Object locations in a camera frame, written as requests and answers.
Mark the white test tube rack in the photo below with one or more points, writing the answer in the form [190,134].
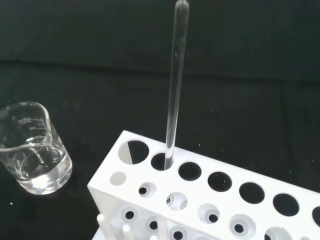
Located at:
[162,179]

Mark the black cloth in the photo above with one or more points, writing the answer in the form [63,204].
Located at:
[250,75]

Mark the small glass beaker with water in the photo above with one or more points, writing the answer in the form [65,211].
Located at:
[46,176]

